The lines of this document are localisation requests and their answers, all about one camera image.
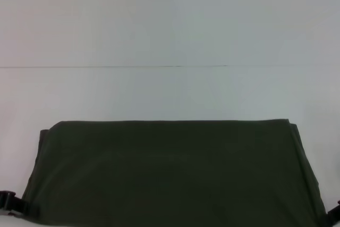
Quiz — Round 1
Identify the dark green t-shirt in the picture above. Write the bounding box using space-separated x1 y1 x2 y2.
17 120 329 227

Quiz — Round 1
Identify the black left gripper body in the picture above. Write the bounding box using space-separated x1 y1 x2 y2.
0 189 15 216

